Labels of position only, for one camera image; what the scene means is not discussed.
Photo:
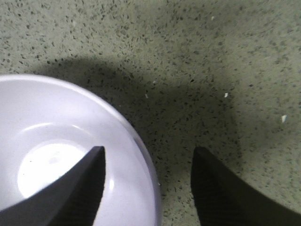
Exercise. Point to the purple plastic bowl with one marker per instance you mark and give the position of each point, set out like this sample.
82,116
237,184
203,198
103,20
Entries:
48,125

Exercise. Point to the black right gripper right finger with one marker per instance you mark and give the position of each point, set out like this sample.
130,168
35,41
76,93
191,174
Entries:
223,199

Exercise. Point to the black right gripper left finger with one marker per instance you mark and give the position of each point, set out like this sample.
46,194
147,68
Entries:
72,200

